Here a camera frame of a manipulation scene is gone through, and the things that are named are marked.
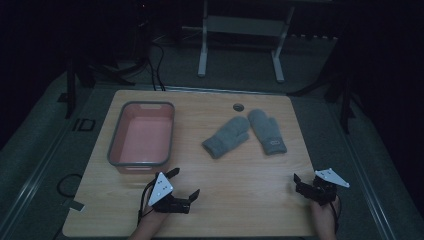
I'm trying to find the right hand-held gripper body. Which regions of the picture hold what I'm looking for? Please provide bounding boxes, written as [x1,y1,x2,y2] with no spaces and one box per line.
[301,167,351,207]

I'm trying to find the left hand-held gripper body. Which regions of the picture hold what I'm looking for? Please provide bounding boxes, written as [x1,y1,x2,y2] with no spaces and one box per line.
[147,171,192,215]

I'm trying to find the pink basin with grey rim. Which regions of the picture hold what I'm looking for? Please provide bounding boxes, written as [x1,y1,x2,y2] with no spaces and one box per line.
[107,100,176,175]

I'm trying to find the grey mitten with label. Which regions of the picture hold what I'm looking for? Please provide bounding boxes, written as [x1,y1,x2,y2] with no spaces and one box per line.
[247,108,288,156]

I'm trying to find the plain grey mitten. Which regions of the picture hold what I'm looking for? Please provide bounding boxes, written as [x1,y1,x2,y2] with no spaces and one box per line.
[201,115,251,160]

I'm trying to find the person's right hand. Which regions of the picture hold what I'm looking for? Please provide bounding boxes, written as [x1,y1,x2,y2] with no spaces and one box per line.
[310,195,341,228]

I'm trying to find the person's left hand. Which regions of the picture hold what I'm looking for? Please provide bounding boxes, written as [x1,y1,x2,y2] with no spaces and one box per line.
[139,201,169,231]

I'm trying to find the grey tape piece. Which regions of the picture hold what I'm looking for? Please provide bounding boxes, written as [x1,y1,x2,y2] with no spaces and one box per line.
[67,199,86,213]

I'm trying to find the black metal stand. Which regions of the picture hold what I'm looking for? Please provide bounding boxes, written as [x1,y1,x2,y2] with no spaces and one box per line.
[288,36,358,136]
[57,19,152,120]

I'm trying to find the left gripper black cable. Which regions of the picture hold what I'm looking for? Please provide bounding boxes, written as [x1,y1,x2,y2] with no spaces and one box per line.
[137,180,158,228]

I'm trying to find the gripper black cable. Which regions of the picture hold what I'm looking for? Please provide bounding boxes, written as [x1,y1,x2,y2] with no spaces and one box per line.
[137,180,158,228]
[329,195,342,233]

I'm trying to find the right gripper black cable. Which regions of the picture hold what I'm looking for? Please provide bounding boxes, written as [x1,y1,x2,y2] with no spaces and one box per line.
[329,195,342,233]

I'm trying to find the black cable loop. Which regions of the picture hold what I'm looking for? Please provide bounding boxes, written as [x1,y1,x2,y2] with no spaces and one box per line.
[56,172,83,199]

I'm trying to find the black floor cables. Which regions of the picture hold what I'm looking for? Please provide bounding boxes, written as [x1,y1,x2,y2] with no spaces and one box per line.
[147,39,167,92]

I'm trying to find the white metal desk frame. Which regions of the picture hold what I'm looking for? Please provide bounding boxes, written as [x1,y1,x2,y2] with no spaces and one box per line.
[197,0,296,84]

